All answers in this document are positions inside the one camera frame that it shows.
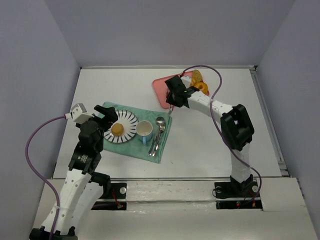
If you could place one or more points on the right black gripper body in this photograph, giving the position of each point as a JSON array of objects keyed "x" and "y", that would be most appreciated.
[{"x": 173, "y": 91}]

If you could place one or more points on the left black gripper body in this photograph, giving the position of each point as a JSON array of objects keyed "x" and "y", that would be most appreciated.
[{"x": 105, "y": 117}]

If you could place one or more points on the round muffin front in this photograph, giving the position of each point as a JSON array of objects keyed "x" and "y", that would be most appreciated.
[{"x": 117, "y": 129}]

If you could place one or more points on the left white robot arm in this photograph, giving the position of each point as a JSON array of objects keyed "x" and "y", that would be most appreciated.
[{"x": 82, "y": 185}]

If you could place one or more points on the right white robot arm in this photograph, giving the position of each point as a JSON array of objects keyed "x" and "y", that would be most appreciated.
[{"x": 233, "y": 123}]

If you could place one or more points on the seeded bread roll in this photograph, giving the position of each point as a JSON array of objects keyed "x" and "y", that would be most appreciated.
[{"x": 197, "y": 76}]

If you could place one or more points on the pink tray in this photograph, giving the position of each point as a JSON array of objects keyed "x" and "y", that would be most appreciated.
[{"x": 161, "y": 89}]

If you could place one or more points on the blue striped white plate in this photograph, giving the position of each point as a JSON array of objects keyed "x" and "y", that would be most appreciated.
[{"x": 129, "y": 122}]

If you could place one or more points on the striped yellow croissant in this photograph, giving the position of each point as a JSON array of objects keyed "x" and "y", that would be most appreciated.
[{"x": 193, "y": 82}]

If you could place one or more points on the metal spoon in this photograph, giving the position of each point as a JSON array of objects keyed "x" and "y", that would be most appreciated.
[{"x": 159, "y": 120}]

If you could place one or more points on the orange donut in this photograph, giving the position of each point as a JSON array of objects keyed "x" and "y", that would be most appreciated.
[{"x": 202, "y": 86}]

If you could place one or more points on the metal fork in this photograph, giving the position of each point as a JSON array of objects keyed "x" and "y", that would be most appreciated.
[{"x": 158, "y": 141}]

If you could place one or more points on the light blue mug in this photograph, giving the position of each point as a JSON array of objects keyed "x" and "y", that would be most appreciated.
[{"x": 144, "y": 131}]

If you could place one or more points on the metal knife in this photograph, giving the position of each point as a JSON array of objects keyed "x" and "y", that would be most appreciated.
[{"x": 155, "y": 140}]

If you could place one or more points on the green cloth placemat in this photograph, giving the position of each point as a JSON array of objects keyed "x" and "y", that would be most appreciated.
[{"x": 129, "y": 144}]

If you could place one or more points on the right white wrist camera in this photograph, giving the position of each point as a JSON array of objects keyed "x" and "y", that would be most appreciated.
[{"x": 186, "y": 80}]

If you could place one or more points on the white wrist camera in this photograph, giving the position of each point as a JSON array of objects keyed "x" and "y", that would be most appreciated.
[
  {"x": 186, "y": 80},
  {"x": 79, "y": 113}
]

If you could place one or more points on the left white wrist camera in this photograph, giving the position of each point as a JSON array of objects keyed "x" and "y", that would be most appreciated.
[{"x": 79, "y": 113}]

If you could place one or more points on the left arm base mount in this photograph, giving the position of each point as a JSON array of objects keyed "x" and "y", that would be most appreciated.
[{"x": 113, "y": 198}]

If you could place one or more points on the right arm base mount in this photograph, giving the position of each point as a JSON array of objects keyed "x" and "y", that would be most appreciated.
[{"x": 227, "y": 199}]

